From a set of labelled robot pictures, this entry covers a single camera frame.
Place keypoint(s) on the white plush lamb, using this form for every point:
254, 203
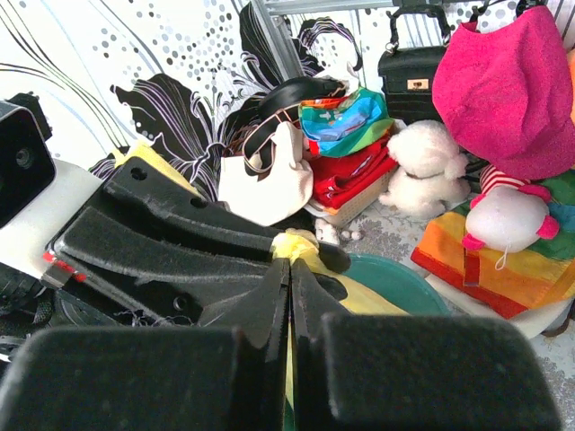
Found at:
431, 170

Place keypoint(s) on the black hat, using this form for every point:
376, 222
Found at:
298, 89

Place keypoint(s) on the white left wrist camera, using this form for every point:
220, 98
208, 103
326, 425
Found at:
39, 194

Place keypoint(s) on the colourful printed cloth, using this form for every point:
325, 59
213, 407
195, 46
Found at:
338, 127

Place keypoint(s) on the pink plush pig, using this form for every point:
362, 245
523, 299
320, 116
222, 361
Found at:
508, 215

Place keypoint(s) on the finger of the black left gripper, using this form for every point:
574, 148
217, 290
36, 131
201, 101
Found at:
169, 211

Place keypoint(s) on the cream canvas tote bag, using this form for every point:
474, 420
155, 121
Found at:
284, 191

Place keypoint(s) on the white plastic basket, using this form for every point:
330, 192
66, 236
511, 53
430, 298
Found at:
351, 209

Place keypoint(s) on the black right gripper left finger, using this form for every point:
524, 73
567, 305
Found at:
217, 377

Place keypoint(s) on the teal plastic trash bin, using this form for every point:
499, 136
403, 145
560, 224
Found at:
398, 284

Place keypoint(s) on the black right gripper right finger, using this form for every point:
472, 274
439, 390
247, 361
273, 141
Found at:
401, 372

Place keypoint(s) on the rainbow striped bag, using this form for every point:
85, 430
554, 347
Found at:
540, 275

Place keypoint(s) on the black leather handbag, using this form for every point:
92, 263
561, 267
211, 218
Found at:
408, 74

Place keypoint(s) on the red cloth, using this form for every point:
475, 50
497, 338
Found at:
338, 180

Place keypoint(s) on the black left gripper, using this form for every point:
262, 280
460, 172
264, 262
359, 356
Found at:
123, 276

